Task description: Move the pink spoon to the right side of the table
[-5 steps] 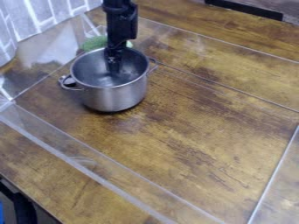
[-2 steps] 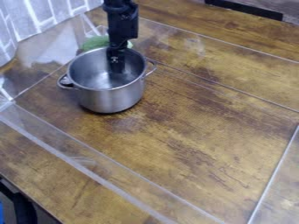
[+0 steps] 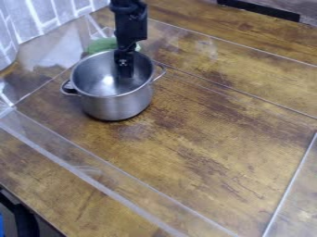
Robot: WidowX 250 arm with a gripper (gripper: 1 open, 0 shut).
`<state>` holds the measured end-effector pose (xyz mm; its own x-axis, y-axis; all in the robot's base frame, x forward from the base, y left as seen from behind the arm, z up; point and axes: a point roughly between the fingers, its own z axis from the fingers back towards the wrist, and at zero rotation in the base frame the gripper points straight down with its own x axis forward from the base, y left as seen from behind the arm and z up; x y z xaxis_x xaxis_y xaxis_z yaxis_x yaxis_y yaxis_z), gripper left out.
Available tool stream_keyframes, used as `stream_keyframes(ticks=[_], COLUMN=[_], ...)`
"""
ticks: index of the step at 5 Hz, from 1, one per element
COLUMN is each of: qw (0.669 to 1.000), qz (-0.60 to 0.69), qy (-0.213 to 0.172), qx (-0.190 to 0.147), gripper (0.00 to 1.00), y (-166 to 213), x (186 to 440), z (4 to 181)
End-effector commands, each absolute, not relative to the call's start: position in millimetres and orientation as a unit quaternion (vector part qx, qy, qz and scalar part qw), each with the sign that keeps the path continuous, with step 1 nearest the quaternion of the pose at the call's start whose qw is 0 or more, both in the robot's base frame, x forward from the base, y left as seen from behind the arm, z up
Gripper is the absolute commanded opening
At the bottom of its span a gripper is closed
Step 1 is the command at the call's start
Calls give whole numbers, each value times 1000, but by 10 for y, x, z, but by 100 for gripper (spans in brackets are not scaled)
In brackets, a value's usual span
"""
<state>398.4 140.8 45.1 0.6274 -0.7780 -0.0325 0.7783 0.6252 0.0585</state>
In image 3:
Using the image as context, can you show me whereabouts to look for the black bar at back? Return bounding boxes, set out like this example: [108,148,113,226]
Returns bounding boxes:
[216,0,300,22]

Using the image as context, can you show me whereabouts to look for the pink handled spoon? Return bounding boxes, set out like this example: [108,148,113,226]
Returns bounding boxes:
[64,89,76,94]

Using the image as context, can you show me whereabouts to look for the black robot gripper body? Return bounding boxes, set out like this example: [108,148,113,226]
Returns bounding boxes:
[108,0,146,53]

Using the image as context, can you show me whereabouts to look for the clear acrylic barrier panel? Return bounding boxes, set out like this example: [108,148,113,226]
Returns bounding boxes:
[0,13,240,237]

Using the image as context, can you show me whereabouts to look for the green bumpy toy vegetable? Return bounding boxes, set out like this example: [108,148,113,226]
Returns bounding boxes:
[85,37,118,56]

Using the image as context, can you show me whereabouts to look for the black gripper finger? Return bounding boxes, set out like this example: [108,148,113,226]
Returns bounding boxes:
[113,50,133,78]

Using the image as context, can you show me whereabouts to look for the grey white patterned curtain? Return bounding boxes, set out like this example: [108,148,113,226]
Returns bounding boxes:
[0,0,109,70]

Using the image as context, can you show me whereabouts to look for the stainless steel pot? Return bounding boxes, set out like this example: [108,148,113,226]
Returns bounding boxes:
[60,50,165,121]

